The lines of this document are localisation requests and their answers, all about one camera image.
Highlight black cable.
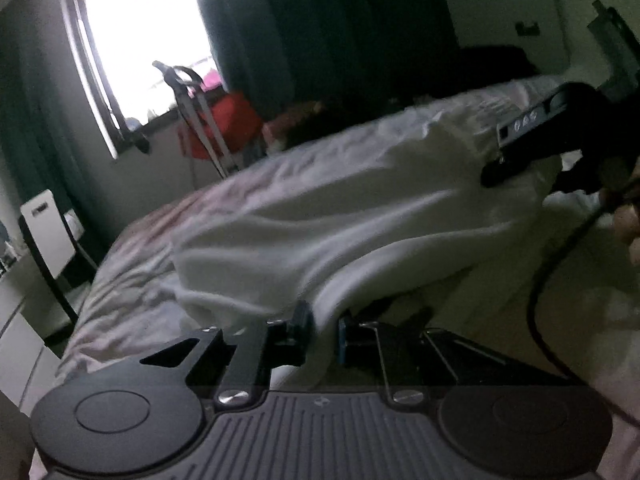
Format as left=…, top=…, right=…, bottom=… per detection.
left=526, top=192, right=640, bottom=433

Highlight grey crutches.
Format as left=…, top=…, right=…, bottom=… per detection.
left=151, top=60, right=237, bottom=179

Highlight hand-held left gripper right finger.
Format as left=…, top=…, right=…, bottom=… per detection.
left=338, top=309, right=577, bottom=404

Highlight white drawer cabinet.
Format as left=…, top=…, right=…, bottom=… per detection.
left=0, top=252, right=63, bottom=413

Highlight bright window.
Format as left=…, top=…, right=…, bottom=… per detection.
left=61, top=0, right=217, bottom=162

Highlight person's right hand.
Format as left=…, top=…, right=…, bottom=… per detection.
left=599, top=152, right=640, bottom=247

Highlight dark green curtain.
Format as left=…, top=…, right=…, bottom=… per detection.
left=194, top=0, right=463, bottom=128

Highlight pale pink bed sheet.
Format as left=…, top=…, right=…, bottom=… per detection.
left=52, top=74, right=640, bottom=480

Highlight brown plush toy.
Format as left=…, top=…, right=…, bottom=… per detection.
left=263, top=100, right=332, bottom=152

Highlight red bag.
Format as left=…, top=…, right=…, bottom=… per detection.
left=177, top=91, right=267, bottom=162

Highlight white pants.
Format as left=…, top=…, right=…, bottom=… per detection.
left=170, top=119, right=568, bottom=387

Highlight white chair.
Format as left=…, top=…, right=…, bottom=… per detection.
left=19, top=188, right=95, bottom=347

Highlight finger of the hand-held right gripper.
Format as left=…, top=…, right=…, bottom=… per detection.
left=480, top=152, right=541, bottom=188

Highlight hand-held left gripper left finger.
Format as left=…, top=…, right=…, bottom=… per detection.
left=140, top=301, right=314, bottom=407

